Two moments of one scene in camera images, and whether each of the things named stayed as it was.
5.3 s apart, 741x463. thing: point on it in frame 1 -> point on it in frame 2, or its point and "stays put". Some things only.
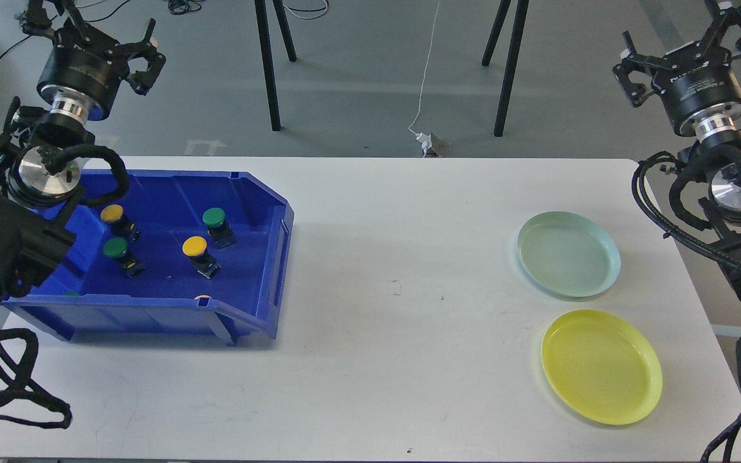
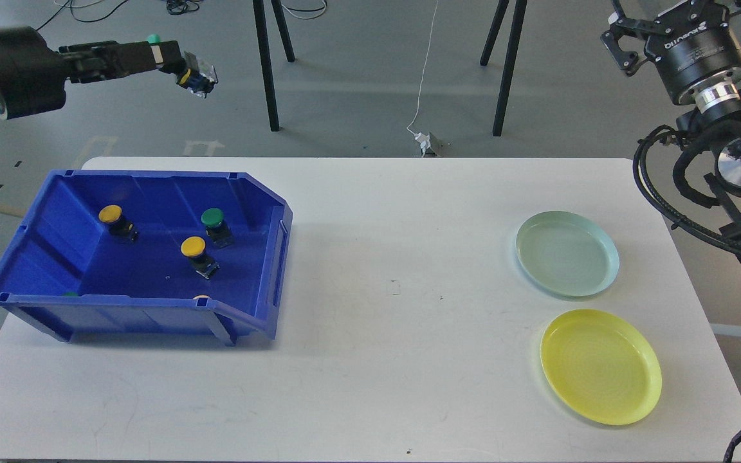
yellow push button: (121, 227) stays put
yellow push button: (196, 247) stays put
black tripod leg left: (264, 31) stays put
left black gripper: (84, 67) -> (29, 77)
